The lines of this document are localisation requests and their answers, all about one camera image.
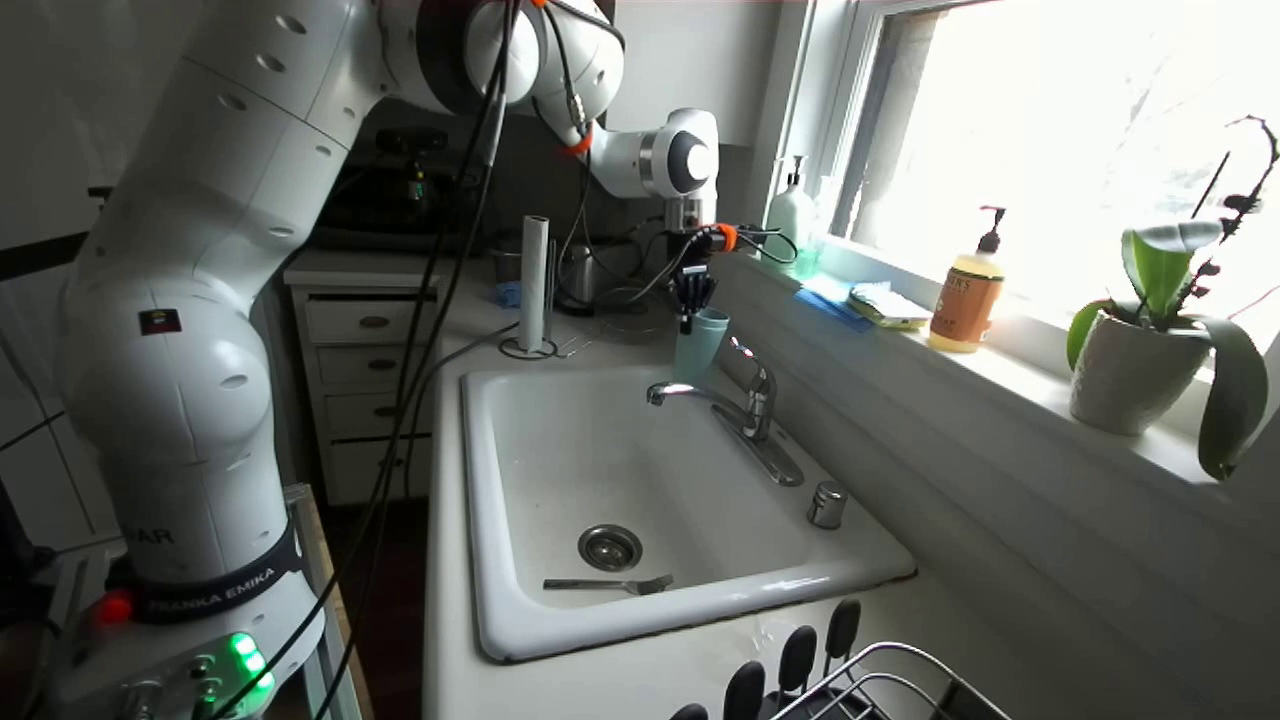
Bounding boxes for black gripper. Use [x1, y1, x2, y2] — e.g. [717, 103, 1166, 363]
[669, 235, 721, 338]

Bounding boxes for robot base with green lights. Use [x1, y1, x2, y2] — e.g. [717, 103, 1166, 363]
[54, 574, 331, 720]

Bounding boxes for white ceramic sink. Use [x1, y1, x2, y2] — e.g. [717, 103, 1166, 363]
[458, 357, 926, 669]

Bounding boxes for metal sink drain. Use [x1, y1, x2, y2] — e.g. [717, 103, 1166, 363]
[578, 519, 649, 578]

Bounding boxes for shiny metal canister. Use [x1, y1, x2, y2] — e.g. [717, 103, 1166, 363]
[553, 235, 602, 320]

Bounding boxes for green soap pump bottle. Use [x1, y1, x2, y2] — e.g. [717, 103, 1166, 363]
[759, 157, 822, 275]

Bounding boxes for chrome faucet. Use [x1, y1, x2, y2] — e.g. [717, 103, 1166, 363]
[646, 332, 809, 493]

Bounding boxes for blue cloth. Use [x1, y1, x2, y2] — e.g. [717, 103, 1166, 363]
[794, 273, 871, 330]

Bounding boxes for yellow sponge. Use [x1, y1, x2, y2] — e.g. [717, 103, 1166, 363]
[845, 275, 933, 338]

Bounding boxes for small dark jar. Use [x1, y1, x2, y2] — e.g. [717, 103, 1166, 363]
[483, 235, 529, 288]

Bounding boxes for chrome sprayer knob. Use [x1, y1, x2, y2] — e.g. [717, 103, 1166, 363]
[805, 475, 851, 531]

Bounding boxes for amber soap pump bottle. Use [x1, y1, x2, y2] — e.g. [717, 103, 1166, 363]
[927, 201, 1014, 357]

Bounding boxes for grey metal fork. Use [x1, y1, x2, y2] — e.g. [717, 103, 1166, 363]
[542, 574, 676, 599]

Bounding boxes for white towel with cutlery print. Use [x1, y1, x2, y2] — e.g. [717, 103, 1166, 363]
[652, 598, 871, 720]

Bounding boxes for white drawer cabinet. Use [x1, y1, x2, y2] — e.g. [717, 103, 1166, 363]
[280, 249, 454, 511]

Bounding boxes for white framed window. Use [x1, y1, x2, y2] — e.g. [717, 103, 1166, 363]
[758, 0, 1280, 352]

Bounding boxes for orchid in white pot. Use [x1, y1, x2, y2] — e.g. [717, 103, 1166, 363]
[1060, 112, 1280, 482]

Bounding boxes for orange velcro strap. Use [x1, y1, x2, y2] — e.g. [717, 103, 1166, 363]
[556, 120, 602, 166]

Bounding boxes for grey power cord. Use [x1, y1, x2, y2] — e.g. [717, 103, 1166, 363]
[402, 315, 523, 501]

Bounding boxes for wire dish rack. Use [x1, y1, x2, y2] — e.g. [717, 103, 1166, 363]
[763, 636, 1018, 720]

